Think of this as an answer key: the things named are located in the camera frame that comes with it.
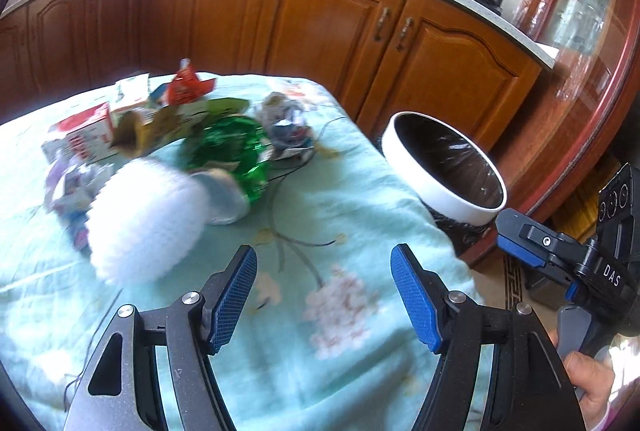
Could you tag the wooden base cabinets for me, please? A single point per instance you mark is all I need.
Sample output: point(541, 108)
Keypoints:
point(325, 21)

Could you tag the beige patterned rug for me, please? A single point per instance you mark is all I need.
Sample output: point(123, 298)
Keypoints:
point(512, 281)

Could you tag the pale blue plastic cup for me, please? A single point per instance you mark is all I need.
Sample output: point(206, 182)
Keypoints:
point(225, 203)

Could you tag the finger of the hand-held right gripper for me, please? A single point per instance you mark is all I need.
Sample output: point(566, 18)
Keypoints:
point(515, 243)

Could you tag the brown yellow wrapper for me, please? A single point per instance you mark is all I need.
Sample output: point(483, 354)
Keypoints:
point(150, 128)

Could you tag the person's right hand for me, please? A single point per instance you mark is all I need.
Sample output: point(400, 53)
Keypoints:
point(590, 381)

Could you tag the person's right forearm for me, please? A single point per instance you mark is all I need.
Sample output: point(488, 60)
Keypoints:
point(607, 418)

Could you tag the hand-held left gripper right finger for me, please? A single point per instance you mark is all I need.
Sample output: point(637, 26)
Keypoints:
point(415, 301)

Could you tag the white plastic wrapper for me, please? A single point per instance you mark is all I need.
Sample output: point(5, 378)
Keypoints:
point(132, 88)

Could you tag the white printed carton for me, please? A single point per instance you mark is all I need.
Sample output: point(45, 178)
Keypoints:
point(85, 131)

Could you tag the white blue paper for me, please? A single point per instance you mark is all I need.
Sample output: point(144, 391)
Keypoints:
point(282, 121)

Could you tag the blue purple wrapper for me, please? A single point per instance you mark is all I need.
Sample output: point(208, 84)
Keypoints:
point(70, 191)

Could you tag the red snack wrapper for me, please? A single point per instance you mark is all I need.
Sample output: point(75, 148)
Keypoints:
point(185, 86)

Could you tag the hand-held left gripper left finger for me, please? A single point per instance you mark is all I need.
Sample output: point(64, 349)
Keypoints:
point(232, 296)

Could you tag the green foil wrapper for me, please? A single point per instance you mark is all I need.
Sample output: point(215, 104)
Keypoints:
point(230, 146)

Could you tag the light green floral tablecloth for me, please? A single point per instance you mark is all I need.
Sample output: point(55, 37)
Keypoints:
point(325, 191)

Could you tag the white foam fruit net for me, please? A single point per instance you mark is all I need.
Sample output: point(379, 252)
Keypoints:
point(145, 216)

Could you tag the wooden framed glass door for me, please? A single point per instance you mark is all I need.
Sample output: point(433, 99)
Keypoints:
point(575, 11)

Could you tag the white bin with black bag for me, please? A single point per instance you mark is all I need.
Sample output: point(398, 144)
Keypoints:
point(450, 206)

